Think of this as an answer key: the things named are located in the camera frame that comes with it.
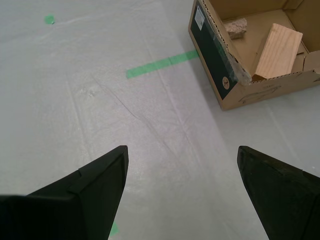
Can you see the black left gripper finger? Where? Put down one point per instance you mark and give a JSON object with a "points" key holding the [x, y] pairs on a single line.
{"points": [[287, 205], [62, 212]]}

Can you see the cardboard box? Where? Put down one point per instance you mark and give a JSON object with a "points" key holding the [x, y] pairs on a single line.
{"points": [[250, 92]]}

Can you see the light wooden block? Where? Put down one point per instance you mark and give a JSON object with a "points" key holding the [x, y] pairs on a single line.
{"points": [[277, 52]]}

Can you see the speckled granite rock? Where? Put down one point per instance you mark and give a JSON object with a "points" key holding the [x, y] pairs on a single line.
{"points": [[235, 27]]}

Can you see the green tape piece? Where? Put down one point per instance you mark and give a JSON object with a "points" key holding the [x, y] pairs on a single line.
{"points": [[49, 20], [114, 230]]}

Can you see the white table cover sheet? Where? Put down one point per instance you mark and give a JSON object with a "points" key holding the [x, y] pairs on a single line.
{"points": [[75, 112]]}

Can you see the long green tape strip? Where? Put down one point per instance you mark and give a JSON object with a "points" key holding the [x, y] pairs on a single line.
{"points": [[162, 63]]}

